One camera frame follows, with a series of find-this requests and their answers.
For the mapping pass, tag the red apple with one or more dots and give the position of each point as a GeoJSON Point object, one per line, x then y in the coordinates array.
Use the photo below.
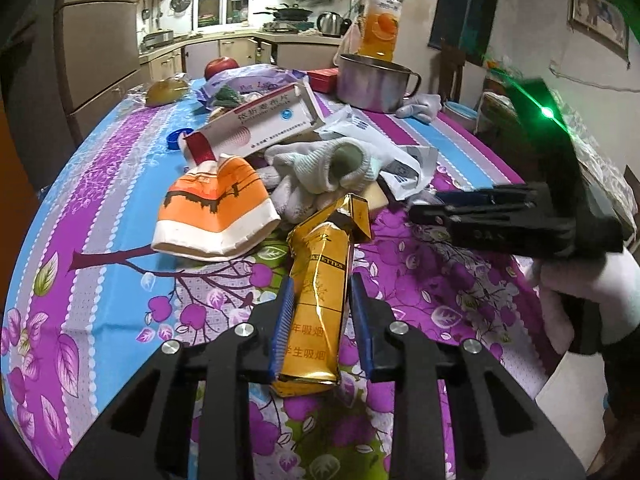
{"type": "Point", "coordinates": [218, 65]}

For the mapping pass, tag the orange juice bottle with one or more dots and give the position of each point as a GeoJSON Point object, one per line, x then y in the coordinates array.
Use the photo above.
{"type": "Point", "coordinates": [380, 29]}

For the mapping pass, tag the white red medicine box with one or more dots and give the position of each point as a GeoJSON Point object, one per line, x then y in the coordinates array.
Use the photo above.
{"type": "Point", "coordinates": [280, 116]}

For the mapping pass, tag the blue bottle cap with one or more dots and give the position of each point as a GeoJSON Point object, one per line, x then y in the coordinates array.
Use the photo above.
{"type": "Point", "coordinates": [173, 138]}

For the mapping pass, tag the dark wooden chair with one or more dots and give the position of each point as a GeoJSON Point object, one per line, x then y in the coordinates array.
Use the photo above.
{"type": "Point", "coordinates": [451, 65]}

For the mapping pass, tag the framed wall picture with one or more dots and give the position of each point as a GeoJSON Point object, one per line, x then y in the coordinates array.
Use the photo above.
{"type": "Point", "coordinates": [603, 22]}

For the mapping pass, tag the yellow pear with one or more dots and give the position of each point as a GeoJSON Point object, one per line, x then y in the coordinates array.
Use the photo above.
{"type": "Point", "coordinates": [166, 91]}

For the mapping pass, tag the small red box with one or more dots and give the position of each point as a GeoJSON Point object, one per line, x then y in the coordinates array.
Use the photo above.
{"type": "Point", "coordinates": [323, 80]}

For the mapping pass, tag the floral purple tablecloth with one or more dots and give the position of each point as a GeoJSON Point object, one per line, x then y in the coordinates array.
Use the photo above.
{"type": "Point", "coordinates": [89, 302]}

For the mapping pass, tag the white gloved right hand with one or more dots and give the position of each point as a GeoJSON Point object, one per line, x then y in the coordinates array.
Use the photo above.
{"type": "Point", "coordinates": [612, 283]}

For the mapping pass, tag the black wok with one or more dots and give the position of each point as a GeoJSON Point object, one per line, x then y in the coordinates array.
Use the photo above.
{"type": "Point", "coordinates": [287, 13]}

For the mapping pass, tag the steel pot with handle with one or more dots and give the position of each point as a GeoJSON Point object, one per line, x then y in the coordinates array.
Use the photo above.
{"type": "Point", "coordinates": [374, 85]}

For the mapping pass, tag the green wrapper packet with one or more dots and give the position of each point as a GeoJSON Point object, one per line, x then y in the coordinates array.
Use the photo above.
{"type": "Point", "coordinates": [225, 97]}

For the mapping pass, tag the orange white paper cup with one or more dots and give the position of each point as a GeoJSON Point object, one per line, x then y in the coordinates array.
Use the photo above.
{"type": "Point", "coordinates": [215, 212]}

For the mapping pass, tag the beige refrigerator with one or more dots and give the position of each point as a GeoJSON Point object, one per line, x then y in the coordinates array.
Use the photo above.
{"type": "Point", "coordinates": [67, 65]}

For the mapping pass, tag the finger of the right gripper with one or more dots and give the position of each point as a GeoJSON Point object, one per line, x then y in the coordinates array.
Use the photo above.
{"type": "Point", "coordinates": [496, 196]}
{"type": "Point", "coordinates": [492, 222]}

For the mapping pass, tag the purple plastic snack bag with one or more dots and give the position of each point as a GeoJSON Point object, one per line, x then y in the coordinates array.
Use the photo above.
{"type": "Point", "coordinates": [251, 79]}

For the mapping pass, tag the white plastic mailer bag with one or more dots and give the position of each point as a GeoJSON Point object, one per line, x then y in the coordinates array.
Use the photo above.
{"type": "Point", "coordinates": [407, 170]}

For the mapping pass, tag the electric kettle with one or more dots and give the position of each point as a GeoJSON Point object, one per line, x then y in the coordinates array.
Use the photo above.
{"type": "Point", "coordinates": [332, 24]}

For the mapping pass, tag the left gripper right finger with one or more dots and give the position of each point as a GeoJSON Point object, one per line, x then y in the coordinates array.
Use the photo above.
{"type": "Point", "coordinates": [394, 351]}

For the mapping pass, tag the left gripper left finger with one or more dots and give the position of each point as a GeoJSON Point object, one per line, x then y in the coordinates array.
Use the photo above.
{"type": "Point", "coordinates": [251, 352]}

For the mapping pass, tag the crumpled grey cloth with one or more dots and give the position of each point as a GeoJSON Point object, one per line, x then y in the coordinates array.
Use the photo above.
{"type": "Point", "coordinates": [423, 107]}

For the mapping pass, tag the grey white sock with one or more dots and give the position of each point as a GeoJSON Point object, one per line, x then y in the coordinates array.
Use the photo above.
{"type": "Point", "coordinates": [305, 177]}

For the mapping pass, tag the blue plastic basin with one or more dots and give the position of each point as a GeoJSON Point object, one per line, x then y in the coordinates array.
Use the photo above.
{"type": "Point", "coordinates": [463, 115]}

